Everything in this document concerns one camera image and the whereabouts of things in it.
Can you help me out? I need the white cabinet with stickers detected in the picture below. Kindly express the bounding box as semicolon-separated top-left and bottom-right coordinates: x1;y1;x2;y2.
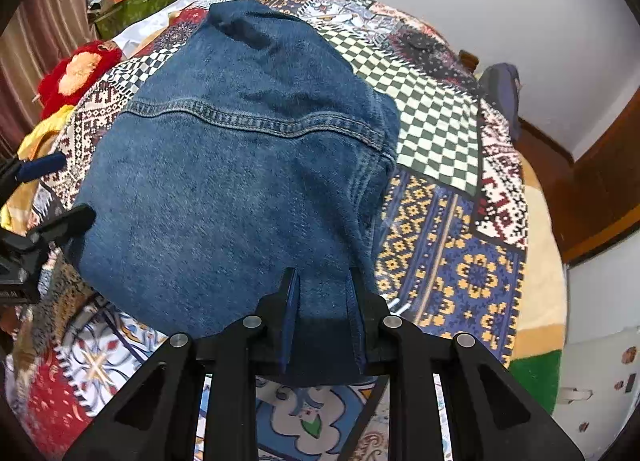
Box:
550;261;640;461

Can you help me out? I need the white cloth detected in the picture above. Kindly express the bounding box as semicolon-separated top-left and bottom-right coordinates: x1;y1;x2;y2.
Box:
107;0;206;59

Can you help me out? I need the patchwork printed blanket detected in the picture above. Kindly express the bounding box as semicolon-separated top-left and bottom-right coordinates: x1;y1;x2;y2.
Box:
10;0;531;461

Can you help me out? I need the yellow cloth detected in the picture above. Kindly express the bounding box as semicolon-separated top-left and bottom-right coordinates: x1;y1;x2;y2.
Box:
0;106;76;237

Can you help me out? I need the blue denim jacket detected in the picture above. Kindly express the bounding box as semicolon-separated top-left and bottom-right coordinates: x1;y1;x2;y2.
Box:
65;0;401;387

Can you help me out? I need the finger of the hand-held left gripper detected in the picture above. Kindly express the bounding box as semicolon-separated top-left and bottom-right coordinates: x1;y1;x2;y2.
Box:
0;205;97;264
0;153;68;202

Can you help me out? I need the dark blue cloth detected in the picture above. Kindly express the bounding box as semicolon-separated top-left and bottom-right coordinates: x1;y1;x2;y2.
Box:
479;63;523;132

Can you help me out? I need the red plush toy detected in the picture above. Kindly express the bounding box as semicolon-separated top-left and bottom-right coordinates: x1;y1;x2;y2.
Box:
37;39;123;119

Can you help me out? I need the brown striped curtain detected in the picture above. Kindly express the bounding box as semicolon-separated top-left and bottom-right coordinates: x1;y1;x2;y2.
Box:
0;0;101;156

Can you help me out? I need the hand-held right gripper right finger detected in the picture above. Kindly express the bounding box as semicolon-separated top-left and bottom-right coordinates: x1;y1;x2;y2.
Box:
346;268;583;461

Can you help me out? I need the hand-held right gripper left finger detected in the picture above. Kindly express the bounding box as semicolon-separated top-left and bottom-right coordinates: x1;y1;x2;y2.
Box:
62;268;301;461

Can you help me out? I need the green box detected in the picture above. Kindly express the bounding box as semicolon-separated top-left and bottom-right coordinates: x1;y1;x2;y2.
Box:
92;0;171;42

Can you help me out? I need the brown wooden door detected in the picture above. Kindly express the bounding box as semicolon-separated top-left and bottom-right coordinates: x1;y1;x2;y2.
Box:
560;91;640;264

